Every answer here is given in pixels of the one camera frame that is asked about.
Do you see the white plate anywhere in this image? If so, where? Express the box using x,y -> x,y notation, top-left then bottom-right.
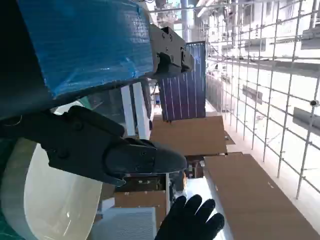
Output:
0,101 -> 104,240

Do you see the small brown cardboard sheet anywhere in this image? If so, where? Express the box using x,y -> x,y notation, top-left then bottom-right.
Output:
149,116 -> 228,157

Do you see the metal wire grid fence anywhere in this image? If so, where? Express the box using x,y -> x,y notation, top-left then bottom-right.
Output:
207,0 -> 320,201

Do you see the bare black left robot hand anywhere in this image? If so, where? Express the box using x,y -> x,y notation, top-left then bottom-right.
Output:
0,0 -> 195,187

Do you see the white frame post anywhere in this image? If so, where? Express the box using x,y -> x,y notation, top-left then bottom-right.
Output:
120,81 -> 152,141

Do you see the blue partition panel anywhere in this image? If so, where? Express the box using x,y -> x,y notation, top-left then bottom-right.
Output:
157,41 -> 207,123

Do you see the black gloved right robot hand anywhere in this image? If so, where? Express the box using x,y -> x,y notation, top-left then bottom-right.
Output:
153,194 -> 226,240

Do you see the brown cardboard box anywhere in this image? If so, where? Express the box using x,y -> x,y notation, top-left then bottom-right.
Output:
113,190 -> 168,226

